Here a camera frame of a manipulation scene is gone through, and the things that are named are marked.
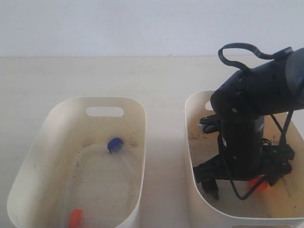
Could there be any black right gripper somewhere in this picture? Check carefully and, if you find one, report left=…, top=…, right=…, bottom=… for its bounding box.
left=193, top=144, right=295, bottom=200

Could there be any orange cap tube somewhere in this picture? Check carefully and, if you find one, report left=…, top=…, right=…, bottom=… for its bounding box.
left=68, top=209, right=83, bottom=228
left=248, top=175, right=268, bottom=192

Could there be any blue cap tube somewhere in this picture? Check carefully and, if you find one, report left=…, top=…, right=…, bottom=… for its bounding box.
left=107, top=138, right=140, bottom=180

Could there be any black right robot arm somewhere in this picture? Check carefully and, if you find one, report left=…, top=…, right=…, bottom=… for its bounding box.
left=193, top=43, right=304, bottom=200

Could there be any cream plastic bin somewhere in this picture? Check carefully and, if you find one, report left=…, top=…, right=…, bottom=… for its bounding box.
left=7, top=96, right=147, bottom=228
left=184, top=91, right=304, bottom=228

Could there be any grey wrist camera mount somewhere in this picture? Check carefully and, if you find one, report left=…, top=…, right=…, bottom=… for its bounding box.
left=198, top=114, right=220, bottom=134

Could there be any flat black ribbon cable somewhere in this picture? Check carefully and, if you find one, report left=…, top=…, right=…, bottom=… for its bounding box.
left=218, top=42, right=294, bottom=72

